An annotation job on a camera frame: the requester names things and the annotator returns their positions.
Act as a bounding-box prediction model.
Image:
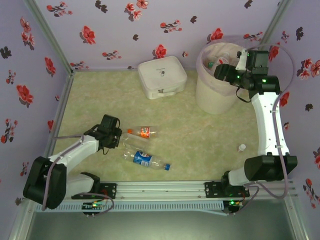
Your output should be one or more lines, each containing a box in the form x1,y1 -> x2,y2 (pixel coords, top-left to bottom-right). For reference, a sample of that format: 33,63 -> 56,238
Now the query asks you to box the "red white label bottle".
215,56 -> 232,66

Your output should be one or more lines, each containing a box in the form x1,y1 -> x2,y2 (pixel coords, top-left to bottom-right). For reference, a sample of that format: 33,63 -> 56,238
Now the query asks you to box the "large clear bottle green cap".
119,132 -> 150,152

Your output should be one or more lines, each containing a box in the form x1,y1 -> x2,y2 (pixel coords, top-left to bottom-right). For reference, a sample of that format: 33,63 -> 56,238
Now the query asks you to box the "orange label bottle orange cap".
126,125 -> 159,139

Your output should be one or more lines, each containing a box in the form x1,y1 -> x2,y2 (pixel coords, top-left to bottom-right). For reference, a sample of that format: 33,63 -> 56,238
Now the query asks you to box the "white round waste bin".
195,41 -> 253,115

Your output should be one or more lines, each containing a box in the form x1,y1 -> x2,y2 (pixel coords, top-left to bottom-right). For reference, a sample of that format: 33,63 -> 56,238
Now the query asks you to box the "Pepsi label bottle blue cap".
121,149 -> 172,171

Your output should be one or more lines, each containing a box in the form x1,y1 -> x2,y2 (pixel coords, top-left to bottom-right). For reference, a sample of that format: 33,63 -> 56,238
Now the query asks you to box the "white case with pill print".
137,55 -> 188,100

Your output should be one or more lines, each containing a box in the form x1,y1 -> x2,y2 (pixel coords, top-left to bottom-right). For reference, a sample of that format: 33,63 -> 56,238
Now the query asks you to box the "small controller board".
82,201 -> 107,218
227,199 -> 244,216

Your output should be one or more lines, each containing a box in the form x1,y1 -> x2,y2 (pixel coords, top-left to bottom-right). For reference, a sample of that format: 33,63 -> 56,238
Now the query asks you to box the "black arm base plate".
71,183 -> 118,200
204,181 -> 250,199

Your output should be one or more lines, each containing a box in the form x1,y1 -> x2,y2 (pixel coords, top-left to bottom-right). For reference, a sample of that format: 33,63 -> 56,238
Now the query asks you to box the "aluminium side rail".
36,71 -> 75,182

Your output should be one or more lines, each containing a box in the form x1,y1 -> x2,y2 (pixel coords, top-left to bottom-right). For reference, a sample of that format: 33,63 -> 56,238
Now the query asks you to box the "aluminium front rail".
63,181 -> 299,201

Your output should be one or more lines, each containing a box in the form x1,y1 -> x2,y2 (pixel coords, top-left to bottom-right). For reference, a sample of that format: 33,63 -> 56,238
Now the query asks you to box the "aluminium frame post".
257,0 -> 293,51
22,0 -> 75,75

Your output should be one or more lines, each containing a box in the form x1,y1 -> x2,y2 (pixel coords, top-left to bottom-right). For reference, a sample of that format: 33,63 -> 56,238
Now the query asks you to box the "white slotted cable duct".
33,201 -> 224,214

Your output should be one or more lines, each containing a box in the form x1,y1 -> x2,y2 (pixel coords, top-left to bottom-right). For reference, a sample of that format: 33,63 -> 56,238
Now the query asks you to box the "grey right arm cable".
226,42 -> 295,216

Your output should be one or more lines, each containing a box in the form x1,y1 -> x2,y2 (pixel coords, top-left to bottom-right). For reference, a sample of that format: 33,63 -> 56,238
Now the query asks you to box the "aluminium frame leg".
7,198 -> 35,240
284,198 -> 310,240

